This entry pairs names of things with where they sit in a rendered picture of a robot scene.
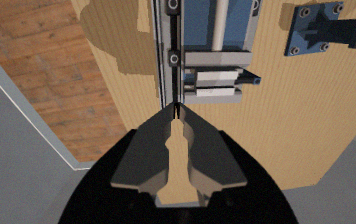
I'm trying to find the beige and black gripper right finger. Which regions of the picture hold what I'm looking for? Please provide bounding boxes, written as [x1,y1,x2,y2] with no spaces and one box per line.
[176,102,299,224]

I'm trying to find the grey metal block with slot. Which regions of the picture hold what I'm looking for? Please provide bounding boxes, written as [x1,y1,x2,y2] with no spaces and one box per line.
[194,67,238,97]

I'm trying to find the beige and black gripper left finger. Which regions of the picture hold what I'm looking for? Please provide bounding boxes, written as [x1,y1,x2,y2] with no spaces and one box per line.
[58,102,176,224]

